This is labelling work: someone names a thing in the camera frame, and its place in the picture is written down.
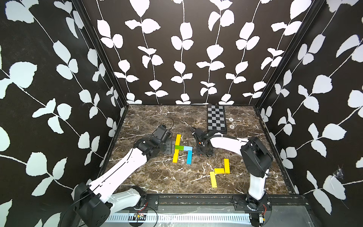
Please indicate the yellow-orange long block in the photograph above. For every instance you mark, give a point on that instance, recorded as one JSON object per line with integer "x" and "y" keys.
{"x": 176, "y": 156}

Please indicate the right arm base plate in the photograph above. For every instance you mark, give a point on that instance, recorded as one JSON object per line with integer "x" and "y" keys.
{"x": 246, "y": 203}

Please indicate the yellow long block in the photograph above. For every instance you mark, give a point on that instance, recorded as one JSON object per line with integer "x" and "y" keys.
{"x": 178, "y": 140}
{"x": 213, "y": 179}

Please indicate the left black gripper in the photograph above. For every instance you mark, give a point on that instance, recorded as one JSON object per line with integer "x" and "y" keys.
{"x": 170, "y": 145}

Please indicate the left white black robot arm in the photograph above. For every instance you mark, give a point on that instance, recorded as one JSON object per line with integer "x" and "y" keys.
{"x": 96, "y": 201}

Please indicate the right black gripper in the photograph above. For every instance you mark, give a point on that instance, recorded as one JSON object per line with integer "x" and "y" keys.
{"x": 209, "y": 153}

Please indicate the teal long block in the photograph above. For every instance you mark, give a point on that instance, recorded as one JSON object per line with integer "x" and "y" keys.
{"x": 189, "y": 157}

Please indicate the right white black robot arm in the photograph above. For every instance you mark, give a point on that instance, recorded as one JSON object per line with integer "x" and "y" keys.
{"x": 256, "y": 157}

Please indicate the white perforated cable duct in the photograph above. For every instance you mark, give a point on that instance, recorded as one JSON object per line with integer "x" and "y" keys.
{"x": 241, "y": 218}

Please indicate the black white checkerboard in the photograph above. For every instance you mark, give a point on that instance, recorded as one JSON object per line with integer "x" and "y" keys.
{"x": 216, "y": 119}

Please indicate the green short block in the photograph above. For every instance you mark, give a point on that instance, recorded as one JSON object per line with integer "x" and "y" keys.
{"x": 177, "y": 147}

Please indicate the light blue short block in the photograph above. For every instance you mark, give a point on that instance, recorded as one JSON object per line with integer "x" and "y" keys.
{"x": 187, "y": 148}

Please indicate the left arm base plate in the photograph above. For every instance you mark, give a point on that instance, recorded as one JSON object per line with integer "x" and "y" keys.
{"x": 148, "y": 201}

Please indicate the yellow short block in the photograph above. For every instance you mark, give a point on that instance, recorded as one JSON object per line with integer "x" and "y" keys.
{"x": 219, "y": 171}

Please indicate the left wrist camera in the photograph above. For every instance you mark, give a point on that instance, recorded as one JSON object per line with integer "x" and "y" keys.
{"x": 162, "y": 133}

